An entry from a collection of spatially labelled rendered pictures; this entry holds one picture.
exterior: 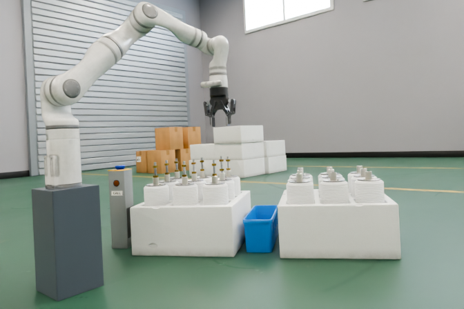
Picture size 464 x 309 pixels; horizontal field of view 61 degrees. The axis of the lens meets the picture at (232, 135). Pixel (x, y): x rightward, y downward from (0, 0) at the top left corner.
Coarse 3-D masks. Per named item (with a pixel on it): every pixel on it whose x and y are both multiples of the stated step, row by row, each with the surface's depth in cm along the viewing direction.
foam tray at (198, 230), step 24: (240, 192) 174; (144, 216) 144; (168, 216) 142; (192, 216) 140; (216, 216) 139; (240, 216) 152; (144, 240) 144; (168, 240) 142; (192, 240) 140; (216, 240) 139; (240, 240) 150
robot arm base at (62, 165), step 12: (48, 132) 112; (60, 132) 112; (72, 132) 114; (48, 144) 112; (60, 144) 111; (72, 144) 113; (48, 156) 112; (60, 156) 111; (72, 156) 113; (48, 168) 112; (60, 168) 111; (72, 168) 113; (48, 180) 113; (60, 180) 111; (72, 180) 113
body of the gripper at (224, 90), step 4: (212, 88) 155; (216, 88) 154; (220, 88) 154; (224, 88) 155; (212, 92) 155; (216, 92) 154; (220, 92) 154; (224, 92) 155; (228, 92) 157; (212, 96) 156; (216, 96) 156; (220, 96) 156; (224, 96) 156; (212, 100) 158; (216, 100) 157; (220, 100) 156; (224, 100) 155; (228, 100) 155; (216, 104) 157; (224, 104) 156; (216, 108) 157; (220, 108) 156
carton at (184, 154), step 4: (184, 148) 542; (188, 148) 540; (176, 152) 534; (180, 152) 528; (184, 152) 534; (188, 152) 540; (176, 156) 534; (180, 156) 528; (184, 156) 533; (188, 156) 539; (180, 160) 529; (184, 160) 533; (188, 160) 539; (180, 164) 529; (188, 164) 539; (180, 168) 529; (188, 168) 538
